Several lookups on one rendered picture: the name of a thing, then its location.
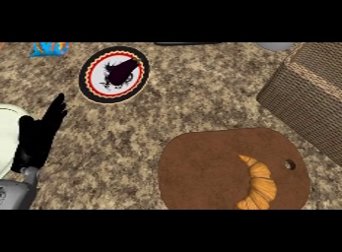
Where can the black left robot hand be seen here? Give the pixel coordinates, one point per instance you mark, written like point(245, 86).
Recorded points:
point(37, 134)

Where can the round black red white plate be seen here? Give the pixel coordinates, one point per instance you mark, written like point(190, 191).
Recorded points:
point(114, 75)

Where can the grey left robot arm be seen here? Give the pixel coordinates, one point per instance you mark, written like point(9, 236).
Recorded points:
point(8, 193)

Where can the grey round object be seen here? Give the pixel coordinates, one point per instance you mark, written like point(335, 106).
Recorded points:
point(274, 46)

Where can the woven wicker basket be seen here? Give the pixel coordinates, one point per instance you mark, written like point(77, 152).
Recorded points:
point(319, 95)

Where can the golden croissant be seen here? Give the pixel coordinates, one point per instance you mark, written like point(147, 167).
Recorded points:
point(261, 185)

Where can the blue snack bag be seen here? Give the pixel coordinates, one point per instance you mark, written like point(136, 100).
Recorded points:
point(48, 49)

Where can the brown wooden cutting board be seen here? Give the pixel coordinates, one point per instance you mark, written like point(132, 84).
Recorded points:
point(202, 170)

